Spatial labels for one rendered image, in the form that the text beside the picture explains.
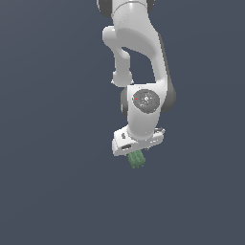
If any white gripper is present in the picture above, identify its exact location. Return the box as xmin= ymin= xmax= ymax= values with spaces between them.
xmin=111 ymin=124 xmax=167 ymax=157

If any green ridged block object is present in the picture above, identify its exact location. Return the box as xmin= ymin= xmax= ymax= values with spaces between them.
xmin=126 ymin=149 xmax=147 ymax=169

